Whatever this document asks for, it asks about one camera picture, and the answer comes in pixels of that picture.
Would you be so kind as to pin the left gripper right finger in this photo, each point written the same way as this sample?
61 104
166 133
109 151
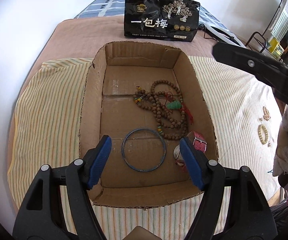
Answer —
249 215

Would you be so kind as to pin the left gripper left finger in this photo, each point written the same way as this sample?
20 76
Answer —
41 215

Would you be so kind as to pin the yellow box on rack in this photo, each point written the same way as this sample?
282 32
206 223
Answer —
275 48

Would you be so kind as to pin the black clothes rack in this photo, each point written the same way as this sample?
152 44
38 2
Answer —
260 42

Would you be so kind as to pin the striped yellow cloth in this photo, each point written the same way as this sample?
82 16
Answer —
69 103

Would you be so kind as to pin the brown cardboard box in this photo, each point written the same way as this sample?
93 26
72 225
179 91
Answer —
141 170

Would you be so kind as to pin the black snack bag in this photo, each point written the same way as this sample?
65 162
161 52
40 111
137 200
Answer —
170 20

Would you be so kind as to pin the brown blanket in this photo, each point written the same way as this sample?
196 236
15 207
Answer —
83 37

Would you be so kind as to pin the white ring light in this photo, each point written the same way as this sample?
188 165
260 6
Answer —
222 35

